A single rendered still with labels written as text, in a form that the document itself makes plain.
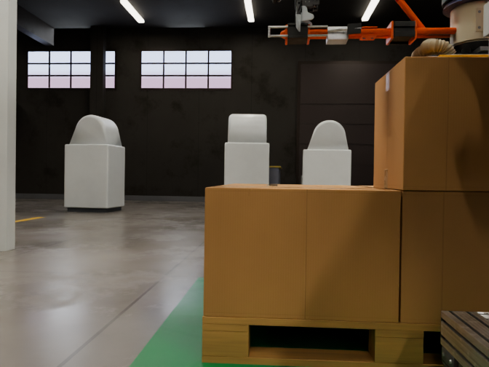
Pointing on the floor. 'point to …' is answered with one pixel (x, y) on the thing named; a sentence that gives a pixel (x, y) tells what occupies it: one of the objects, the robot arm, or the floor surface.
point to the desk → (274, 175)
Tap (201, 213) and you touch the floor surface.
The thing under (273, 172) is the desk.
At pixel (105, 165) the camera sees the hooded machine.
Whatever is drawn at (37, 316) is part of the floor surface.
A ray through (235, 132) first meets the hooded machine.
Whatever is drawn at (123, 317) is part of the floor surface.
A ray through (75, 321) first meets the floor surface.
